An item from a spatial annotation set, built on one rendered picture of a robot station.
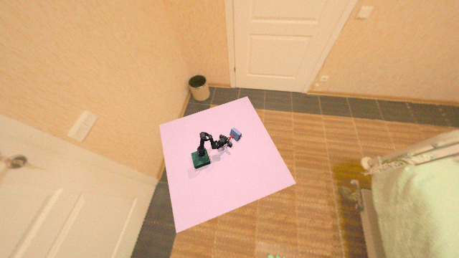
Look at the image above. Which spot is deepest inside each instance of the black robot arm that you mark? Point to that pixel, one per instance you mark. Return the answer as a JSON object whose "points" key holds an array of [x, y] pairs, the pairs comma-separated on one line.
{"points": [[214, 144]]}

